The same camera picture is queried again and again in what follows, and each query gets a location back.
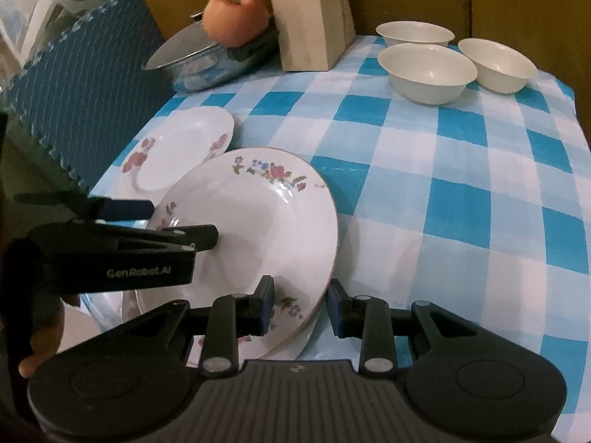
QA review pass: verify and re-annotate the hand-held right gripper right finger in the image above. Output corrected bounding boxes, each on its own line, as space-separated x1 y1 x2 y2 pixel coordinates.
325 279 498 376

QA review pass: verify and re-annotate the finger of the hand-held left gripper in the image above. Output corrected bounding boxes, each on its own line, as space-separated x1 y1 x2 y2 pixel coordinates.
14 191 154 222
31 223 219 254

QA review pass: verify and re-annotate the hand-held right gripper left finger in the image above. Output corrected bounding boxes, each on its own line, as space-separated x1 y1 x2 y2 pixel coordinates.
105 275 277 376

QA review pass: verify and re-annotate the large floral white plate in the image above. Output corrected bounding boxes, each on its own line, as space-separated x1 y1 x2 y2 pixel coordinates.
147 147 341 361

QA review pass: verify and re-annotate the white bowl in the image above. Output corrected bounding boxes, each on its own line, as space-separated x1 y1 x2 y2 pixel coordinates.
375 21 456 49
457 38 537 95
377 42 478 105

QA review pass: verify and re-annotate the person's left hand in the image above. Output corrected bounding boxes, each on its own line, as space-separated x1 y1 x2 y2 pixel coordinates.
18 292 82 379

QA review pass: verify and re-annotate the small floral white plate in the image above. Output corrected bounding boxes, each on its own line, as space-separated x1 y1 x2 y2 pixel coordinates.
115 106 236 195

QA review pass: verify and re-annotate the blue foam mat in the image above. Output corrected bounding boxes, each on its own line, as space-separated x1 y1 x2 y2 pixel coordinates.
4 0 168 195

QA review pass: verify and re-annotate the blue white checkered tablecloth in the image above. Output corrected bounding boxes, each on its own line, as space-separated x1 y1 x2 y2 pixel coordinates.
88 32 580 437

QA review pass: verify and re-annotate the steel pan lid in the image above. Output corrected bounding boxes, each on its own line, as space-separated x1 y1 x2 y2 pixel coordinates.
141 10 223 71

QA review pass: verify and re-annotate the orange apple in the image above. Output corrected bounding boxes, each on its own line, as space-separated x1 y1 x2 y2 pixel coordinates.
202 0 271 48

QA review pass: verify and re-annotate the pale wooden block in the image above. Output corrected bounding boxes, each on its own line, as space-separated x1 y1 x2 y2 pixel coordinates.
266 0 357 73

